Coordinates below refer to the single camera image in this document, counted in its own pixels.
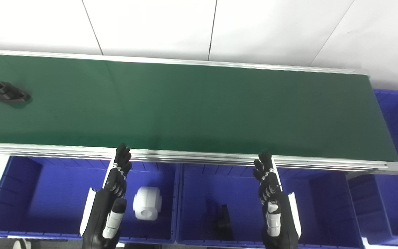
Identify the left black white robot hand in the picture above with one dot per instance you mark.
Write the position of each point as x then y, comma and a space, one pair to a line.
98, 211

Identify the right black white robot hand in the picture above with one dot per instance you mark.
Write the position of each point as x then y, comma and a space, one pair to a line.
282, 214

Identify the black flanged machine part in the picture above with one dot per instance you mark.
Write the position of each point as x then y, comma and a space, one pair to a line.
8, 93

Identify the white cylindrical plastic part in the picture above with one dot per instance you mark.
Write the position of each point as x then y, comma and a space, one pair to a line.
147, 203

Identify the black part in bin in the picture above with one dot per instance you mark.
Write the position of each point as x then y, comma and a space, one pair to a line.
223, 223

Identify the green conveyor belt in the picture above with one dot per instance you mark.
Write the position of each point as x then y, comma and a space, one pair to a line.
199, 103

